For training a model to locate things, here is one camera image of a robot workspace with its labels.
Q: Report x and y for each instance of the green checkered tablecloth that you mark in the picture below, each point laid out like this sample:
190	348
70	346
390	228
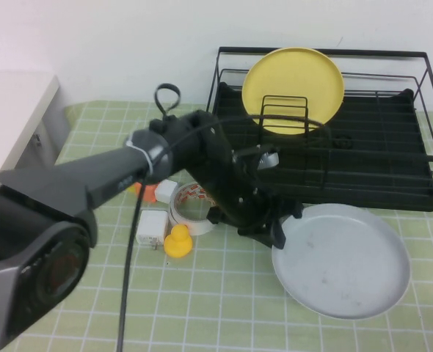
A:
220	311

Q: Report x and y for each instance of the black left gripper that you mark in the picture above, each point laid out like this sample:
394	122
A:
238	205

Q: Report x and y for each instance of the black plastic drain tray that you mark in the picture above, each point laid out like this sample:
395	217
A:
378	183

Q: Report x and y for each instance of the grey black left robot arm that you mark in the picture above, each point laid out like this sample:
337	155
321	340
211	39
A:
55	190

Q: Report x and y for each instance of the white side cabinet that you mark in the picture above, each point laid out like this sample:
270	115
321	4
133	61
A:
7	121

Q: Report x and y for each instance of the grey round plate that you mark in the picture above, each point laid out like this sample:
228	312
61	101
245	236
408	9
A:
343	264

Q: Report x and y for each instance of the white plug charger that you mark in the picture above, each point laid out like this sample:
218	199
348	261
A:
151	225

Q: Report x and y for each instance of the yellow rubber duck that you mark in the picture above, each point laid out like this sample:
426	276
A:
178	245

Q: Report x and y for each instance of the white tape roll red print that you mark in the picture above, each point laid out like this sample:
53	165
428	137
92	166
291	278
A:
198	227

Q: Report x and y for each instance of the white cube block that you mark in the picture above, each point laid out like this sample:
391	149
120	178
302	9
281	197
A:
165	190

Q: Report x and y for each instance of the orange cube block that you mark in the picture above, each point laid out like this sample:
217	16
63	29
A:
148	193

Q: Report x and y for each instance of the yellow round plate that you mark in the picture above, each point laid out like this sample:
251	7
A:
293	73

